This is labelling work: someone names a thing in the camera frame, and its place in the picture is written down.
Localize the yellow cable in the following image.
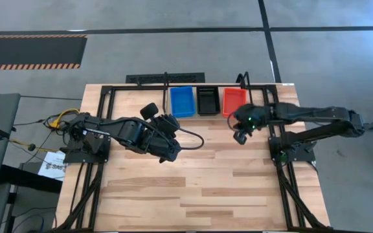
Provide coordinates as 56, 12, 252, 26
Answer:
51, 109, 80, 129

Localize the black desk foot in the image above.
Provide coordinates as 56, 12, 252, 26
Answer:
0, 164, 63, 194

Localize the red plastic basket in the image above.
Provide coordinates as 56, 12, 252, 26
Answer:
222, 87, 249, 118

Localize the black aluminium table frame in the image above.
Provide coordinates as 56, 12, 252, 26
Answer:
55, 84, 332, 233

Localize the blue plastic basket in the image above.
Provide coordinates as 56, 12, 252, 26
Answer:
170, 85, 196, 118

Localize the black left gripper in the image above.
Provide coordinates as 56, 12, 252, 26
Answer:
139, 102, 183, 164

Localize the black plastic basket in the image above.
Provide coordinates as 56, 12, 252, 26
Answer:
196, 86, 221, 117

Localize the wooden shelf with black frame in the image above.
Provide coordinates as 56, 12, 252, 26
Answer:
162, 71, 254, 122

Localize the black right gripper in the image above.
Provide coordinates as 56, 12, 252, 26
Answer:
232, 103, 273, 146

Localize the white printed paper sheet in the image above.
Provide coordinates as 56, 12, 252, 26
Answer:
38, 151, 67, 181

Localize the black perforated floor grate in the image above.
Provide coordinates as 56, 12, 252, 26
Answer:
126, 72, 205, 84

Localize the black hazard-striped floor mat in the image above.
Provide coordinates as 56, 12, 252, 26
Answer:
0, 34, 88, 71

